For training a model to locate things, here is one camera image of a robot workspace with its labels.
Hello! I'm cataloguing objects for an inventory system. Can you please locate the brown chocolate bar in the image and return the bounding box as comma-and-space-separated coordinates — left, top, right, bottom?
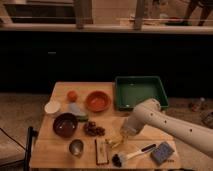
95, 139, 109, 165

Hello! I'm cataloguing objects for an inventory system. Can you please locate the small white bowl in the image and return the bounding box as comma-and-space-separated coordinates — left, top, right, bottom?
44, 101, 61, 115

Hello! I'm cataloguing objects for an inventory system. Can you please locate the white dish brush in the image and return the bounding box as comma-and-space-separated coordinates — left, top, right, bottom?
112, 144, 156, 167

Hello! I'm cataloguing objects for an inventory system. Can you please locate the small metal cup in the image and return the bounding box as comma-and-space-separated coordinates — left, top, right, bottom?
69, 139, 84, 157

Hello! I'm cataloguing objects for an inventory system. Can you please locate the blue sponge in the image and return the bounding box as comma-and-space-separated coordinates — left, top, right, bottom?
150, 142, 174, 165

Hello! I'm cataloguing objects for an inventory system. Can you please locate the orange fruit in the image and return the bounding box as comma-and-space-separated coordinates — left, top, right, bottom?
67, 91, 78, 102

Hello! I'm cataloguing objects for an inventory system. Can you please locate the black chair frame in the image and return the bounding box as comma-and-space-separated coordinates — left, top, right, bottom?
0, 125, 39, 171

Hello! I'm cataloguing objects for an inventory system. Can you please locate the yellow banana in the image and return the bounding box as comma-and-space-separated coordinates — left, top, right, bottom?
106, 135, 124, 149

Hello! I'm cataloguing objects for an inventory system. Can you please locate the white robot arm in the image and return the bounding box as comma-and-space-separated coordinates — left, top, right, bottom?
120, 98, 213, 158

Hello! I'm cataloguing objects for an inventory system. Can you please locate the green plastic tray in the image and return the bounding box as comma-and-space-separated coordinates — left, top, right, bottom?
114, 76, 169, 111

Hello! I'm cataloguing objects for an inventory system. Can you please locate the light blue cloth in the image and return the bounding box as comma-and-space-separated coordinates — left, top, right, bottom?
69, 103, 86, 116

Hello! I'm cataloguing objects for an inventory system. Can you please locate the dark purple bowl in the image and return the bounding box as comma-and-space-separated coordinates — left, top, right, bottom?
53, 113, 78, 138

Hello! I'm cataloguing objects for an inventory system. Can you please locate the orange bowl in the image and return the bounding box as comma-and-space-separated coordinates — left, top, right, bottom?
85, 91, 111, 112

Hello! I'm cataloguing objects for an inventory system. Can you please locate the bunch of dark grapes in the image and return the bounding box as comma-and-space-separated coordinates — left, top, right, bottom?
83, 121, 105, 136

